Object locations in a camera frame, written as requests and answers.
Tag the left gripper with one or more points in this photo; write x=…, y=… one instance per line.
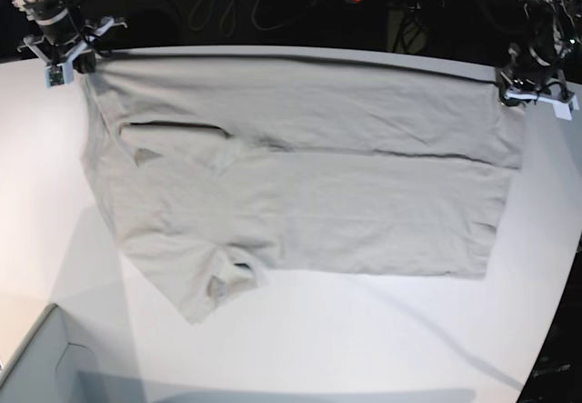
x=526, y=80

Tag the beige t-shirt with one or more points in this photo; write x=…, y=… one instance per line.
x=209, y=170

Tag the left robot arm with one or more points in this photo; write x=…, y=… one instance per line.
x=553, y=31

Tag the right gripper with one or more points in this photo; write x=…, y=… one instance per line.
x=76, y=55

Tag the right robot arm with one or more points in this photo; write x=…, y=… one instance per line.
x=51, y=17

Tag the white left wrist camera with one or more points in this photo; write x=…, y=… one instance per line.
x=564, y=109

